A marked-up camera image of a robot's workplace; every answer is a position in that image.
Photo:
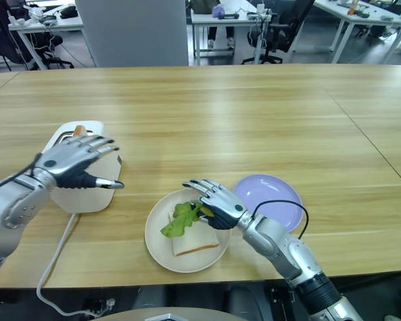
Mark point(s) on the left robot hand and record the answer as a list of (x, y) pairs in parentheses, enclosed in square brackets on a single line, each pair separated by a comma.
[(61, 167)]

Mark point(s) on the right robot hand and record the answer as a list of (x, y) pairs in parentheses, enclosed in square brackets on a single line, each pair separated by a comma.
[(224, 209)]

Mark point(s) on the green lettuce leaf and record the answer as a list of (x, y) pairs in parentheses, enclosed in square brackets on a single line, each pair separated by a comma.
[(182, 219)]

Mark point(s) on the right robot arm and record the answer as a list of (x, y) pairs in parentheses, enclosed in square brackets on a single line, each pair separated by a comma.
[(294, 257)]

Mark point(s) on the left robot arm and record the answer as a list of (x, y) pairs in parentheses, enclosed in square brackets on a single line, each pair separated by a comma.
[(13, 214)]

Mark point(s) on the cream toaster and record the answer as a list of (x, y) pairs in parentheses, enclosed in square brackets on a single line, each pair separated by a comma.
[(87, 194)]

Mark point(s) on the bread slice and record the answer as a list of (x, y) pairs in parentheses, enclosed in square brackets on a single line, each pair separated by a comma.
[(195, 239), (77, 130)]

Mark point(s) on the purple plate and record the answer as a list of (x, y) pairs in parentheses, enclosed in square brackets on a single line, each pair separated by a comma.
[(270, 194)]

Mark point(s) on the cream plate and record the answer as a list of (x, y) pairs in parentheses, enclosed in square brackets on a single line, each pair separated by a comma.
[(160, 240)]

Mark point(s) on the robot body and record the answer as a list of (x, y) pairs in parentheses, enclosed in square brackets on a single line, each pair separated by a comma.
[(173, 315)]

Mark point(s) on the black office chair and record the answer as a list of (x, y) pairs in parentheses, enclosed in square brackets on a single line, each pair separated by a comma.
[(16, 40), (280, 30)]

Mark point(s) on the person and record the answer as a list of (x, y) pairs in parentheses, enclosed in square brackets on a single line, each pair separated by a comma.
[(220, 30)]

